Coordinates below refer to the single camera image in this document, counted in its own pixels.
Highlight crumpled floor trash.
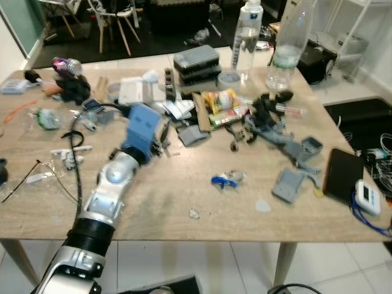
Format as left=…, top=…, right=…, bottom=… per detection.
left=187, top=28, right=213, bottom=45

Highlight grey curved plastic part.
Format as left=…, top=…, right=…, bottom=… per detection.
left=178, top=124, right=211, bottom=147

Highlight brown cardboard piece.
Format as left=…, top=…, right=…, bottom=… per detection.
left=192, top=92, right=213, bottom=133

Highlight black upright block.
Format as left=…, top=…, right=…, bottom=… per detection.
left=164, top=69, right=179, bottom=102

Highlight white paper pack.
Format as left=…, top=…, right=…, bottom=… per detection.
left=118, top=77, right=161, bottom=105

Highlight white crumpled tissue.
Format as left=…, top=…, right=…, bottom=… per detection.
left=142, top=69, right=161, bottom=84

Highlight colourful snack wrapper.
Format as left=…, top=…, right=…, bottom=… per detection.
left=208, top=107, right=252, bottom=130

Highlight yellow snack package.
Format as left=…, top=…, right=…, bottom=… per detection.
left=202, top=89, right=239, bottom=115

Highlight blue white crumpled wrapper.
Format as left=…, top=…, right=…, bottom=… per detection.
left=211, top=170, right=246, bottom=188

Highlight dark grey plastic case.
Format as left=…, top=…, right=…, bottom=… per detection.
left=176, top=60, right=223, bottom=87

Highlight clear tape roll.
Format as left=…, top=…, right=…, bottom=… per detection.
left=217, top=70, right=243, bottom=90

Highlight light grey plastic case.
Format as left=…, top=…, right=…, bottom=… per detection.
left=173, top=45, right=220, bottom=69

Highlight white plastic clip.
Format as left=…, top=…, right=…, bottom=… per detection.
left=50, top=146, right=93, bottom=170

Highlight black glove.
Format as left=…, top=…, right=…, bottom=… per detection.
left=58, top=73, right=91, bottom=104

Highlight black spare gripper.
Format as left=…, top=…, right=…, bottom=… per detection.
left=251, top=92, right=292, bottom=130

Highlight small clear plastic piece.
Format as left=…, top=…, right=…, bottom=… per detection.
left=254, top=199, right=272, bottom=214

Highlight crumpled clear bottle green label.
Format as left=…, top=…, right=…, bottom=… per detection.
left=28, top=107, right=63, bottom=131

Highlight clear plastic wrapper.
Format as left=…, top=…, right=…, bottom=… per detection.
left=28, top=162, right=81, bottom=203

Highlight clear syringe red tip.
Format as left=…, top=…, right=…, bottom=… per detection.
left=276, top=104, right=306, bottom=118

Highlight clear water bottle white cap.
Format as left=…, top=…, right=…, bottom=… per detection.
left=236, top=0, right=264, bottom=75

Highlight white chair wooden legs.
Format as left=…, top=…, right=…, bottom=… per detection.
left=40, top=0, right=81, bottom=38
left=88, top=0, right=142, bottom=56

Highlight grey square box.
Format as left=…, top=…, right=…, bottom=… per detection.
left=300, top=136, right=324, bottom=157

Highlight large clear plastic bottle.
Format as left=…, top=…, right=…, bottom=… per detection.
left=266, top=0, right=317, bottom=92

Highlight orange strip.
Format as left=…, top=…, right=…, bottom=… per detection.
left=2, top=101, right=31, bottom=121

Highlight white blue packet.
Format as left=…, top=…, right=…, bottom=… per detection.
left=0, top=78, right=29, bottom=94

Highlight wooden table leg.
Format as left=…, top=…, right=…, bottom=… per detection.
left=274, top=242, right=298, bottom=288
left=0, top=239, right=39, bottom=286

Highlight black appliance box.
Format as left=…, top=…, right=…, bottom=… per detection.
left=299, top=40, right=338, bottom=84

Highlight black tablet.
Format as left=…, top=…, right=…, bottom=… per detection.
left=322, top=148, right=366, bottom=206

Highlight white digital timer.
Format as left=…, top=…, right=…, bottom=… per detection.
left=354, top=179, right=382, bottom=216

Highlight black rug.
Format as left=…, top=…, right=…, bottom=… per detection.
left=323, top=98, right=392, bottom=154

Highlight white shelf rack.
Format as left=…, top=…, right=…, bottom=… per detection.
left=318, top=0, right=392, bottom=81

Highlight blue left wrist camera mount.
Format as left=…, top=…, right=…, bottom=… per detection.
left=122, top=103, right=164, bottom=154

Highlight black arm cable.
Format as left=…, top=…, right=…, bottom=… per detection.
left=69, top=103, right=132, bottom=215

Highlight grey plastic bracket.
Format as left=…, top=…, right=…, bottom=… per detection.
left=271, top=168, right=307, bottom=203

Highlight black cable tie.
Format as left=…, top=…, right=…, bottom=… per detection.
left=0, top=159, right=43, bottom=203

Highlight tangled floor cables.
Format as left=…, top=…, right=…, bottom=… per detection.
left=361, top=134, right=392, bottom=179

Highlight black looped cable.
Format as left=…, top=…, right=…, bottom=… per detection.
left=266, top=283, right=323, bottom=294

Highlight blue lanyard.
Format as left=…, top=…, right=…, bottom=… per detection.
left=350, top=190, right=392, bottom=237

